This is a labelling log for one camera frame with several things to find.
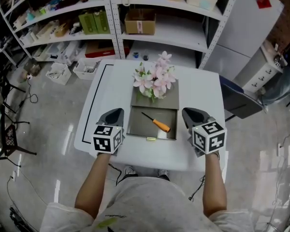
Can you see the black metal stool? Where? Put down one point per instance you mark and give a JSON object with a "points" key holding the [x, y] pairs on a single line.
{"points": [[10, 139]]}

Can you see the red paper ornament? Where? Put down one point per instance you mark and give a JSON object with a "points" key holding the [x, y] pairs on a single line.
{"points": [[264, 1]]}

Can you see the white refrigerator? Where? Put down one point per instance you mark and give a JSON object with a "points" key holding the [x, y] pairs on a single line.
{"points": [[241, 33]]}

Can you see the white metal shelving unit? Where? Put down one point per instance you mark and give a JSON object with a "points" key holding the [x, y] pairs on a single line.
{"points": [[114, 23]]}

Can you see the person's right forearm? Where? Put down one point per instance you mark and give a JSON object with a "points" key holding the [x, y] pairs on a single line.
{"points": [[213, 185]]}

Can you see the person's grey t-shirt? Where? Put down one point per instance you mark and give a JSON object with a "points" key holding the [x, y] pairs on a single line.
{"points": [[145, 207]]}

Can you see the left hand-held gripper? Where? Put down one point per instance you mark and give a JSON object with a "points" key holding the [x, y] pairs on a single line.
{"points": [[108, 120]]}

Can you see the grey drawer container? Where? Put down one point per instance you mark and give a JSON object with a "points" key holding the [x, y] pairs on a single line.
{"points": [[169, 98]]}

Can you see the red flat box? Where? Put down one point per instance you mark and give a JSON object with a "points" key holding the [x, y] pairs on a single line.
{"points": [[99, 53]]}

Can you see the white drawer cabinet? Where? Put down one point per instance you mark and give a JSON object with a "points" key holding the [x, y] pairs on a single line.
{"points": [[258, 71]]}

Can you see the person's right shoe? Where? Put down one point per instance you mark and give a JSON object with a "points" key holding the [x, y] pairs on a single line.
{"points": [[163, 172]]}

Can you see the clear plastic bag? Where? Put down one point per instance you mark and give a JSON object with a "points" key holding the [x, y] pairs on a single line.
{"points": [[282, 88]]}

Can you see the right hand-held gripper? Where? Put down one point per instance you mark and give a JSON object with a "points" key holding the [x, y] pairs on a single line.
{"points": [[195, 120]]}

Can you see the dark glass jar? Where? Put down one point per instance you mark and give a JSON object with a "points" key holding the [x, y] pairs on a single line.
{"points": [[145, 56]]}

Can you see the grey office chair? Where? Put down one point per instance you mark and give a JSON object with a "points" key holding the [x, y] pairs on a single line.
{"points": [[241, 100]]}

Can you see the small blue cup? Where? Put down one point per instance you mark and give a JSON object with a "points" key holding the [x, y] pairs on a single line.
{"points": [[135, 55]]}

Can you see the person's left shoe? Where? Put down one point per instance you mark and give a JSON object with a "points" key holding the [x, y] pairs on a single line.
{"points": [[129, 171]]}

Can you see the pink artificial flower bouquet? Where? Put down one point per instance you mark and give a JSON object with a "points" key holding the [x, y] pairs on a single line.
{"points": [[157, 78]]}

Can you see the white plastic bin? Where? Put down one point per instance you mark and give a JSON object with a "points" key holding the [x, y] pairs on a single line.
{"points": [[59, 74], [85, 69]]}

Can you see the person's left forearm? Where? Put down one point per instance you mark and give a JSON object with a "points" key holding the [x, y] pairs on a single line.
{"points": [[94, 182]]}

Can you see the white power strip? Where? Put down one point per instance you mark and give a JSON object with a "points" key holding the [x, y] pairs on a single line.
{"points": [[280, 149]]}

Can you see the brown cardboard box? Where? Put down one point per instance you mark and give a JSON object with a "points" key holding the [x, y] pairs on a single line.
{"points": [[140, 22]]}

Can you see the green carton box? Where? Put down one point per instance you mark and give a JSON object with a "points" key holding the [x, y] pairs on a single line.
{"points": [[102, 22], [87, 24]]}

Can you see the person's shoe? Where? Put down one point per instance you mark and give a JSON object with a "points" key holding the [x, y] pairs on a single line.
{"points": [[163, 172], [129, 171]]}

